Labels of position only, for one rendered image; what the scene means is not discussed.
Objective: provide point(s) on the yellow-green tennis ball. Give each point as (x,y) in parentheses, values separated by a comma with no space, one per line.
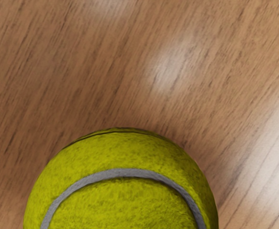
(120,198)

